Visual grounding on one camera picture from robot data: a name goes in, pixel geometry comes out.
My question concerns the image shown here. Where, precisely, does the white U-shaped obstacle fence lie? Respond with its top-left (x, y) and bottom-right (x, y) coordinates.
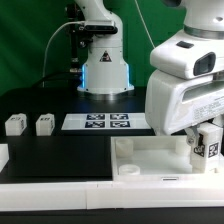
top-left (0, 139), bottom-right (224, 212)

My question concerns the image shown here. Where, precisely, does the black cable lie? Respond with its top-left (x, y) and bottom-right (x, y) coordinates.
top-left (31, 73), bottom-right (83, 88)

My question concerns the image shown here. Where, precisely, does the white square tabletop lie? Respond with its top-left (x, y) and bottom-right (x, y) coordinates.
top-left (111, 136), bottom-right (224, 185)

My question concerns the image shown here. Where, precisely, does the white cable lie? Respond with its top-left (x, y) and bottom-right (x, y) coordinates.
top-left (42, 20), bottom-right (83, 88)
top-left (134, 0), bottom-right (156, 49)

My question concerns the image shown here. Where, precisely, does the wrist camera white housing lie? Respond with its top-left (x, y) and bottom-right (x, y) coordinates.
top-left (150, 30), bottom-right (224, 80)

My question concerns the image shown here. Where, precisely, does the white cable left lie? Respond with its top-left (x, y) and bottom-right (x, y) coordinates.
top-left (42, 20), bottom-right (83, 88)

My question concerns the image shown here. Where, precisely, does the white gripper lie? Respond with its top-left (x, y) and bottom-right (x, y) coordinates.
top-left (145, 70), bottom-right (224, 146)

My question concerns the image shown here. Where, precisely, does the white cable right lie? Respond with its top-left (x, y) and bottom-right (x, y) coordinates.
top-left (134, 0), bottom-right (156, 49)

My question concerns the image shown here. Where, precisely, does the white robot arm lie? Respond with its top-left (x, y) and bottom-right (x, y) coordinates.
top-left (75, 0), bottom-right (224, 135)

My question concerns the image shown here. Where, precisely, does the white tag base sheet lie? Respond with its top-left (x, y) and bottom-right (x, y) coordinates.
top-left (62, 113), bottom-right (150, 131)

